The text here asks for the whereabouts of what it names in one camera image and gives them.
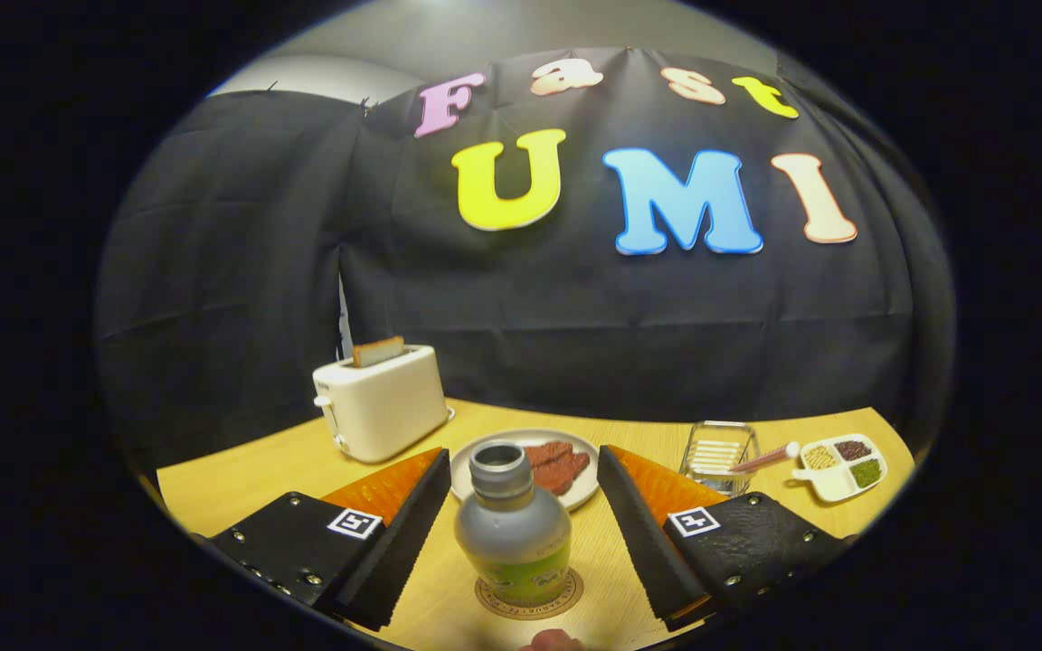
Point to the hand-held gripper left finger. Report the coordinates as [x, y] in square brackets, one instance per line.
[403, 551]

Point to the wooden table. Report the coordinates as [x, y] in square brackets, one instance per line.
[259, 479]

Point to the silver juice bottle green label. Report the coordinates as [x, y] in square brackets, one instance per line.
[512, 533]

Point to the round cork coaster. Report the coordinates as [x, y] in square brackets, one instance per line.
[566, 599]

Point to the white round plate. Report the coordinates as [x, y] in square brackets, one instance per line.
[462, 470]

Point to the red meat piece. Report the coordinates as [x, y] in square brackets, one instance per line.
[546, 451]
[562, 473]

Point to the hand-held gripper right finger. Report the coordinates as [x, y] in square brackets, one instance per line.
[648, 551]

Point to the white toaster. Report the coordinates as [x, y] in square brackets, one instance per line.
[385, 411]

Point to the white divided dish with beans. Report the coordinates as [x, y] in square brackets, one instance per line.
[838, 484]

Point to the toast slice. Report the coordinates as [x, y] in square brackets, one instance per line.
[378, 351]

